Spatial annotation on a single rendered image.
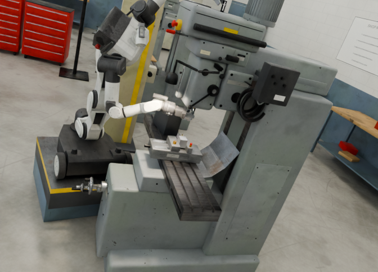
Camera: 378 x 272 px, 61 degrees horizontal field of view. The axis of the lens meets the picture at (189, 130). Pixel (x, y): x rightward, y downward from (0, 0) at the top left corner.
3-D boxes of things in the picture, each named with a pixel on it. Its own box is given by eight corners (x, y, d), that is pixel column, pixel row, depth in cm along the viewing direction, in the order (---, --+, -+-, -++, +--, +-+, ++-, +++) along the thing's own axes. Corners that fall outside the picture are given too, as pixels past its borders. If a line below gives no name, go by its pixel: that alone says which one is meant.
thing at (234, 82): (215, 109, 201) (228, 69, 191) (202, 95, 222) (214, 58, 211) (241, 113, 208) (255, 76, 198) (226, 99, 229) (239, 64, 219)
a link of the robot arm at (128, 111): (142, 115, 206) (112, 123, 206) (142, 110, 216) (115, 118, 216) (136, 100, 202) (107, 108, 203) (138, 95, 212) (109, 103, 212)
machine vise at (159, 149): (150, 158, 210) (154, 143, 206) (147, 146, 223) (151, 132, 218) (199, 163, 222) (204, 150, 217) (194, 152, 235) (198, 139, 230)
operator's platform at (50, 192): (32, 172, 307) (36, 136, 292) (103, 169, 345) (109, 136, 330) (45, 231, 250) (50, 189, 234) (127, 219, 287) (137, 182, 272)
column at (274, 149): (197, 275, 253) (273, 90, 193) (181, 231, 293) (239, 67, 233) (251, 272, 272) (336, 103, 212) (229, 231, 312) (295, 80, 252)
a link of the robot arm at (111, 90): (102, 117, 203) (103, 82, 195) (105, 111, 215) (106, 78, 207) (120, 119, 204) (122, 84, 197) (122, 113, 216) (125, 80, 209)
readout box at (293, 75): (257, 102, 176) (272, 65, 168) (250, 96, 184) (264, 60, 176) (287, 108, 184) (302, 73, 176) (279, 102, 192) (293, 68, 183)
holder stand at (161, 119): (163, 135, 246) (170, 111, 238) (152, 122, 263) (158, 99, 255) (176, 135, 252) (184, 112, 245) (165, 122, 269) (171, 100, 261)
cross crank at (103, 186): (82, 198, 211) (85, 183, 207) (82, 186, 221) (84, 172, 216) (107, 199, 217) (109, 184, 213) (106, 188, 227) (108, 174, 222)
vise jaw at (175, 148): (170, 151, 211) (171, 145, 210) (166, 140, 224) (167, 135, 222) (179, 152, 213) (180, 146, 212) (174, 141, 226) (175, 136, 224)
